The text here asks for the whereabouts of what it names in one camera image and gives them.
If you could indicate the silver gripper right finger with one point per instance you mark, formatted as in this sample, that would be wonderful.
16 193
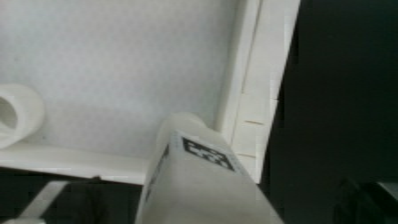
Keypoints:
366 203

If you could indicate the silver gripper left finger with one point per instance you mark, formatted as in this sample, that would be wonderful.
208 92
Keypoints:
82 202

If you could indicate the white desk leg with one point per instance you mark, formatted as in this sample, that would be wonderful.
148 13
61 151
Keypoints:
199 190

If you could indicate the white desk top tray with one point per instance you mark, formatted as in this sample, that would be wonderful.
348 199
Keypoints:
125 59

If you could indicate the white L-shaped corner fence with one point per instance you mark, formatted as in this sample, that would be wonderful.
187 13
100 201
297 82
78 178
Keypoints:
261 82

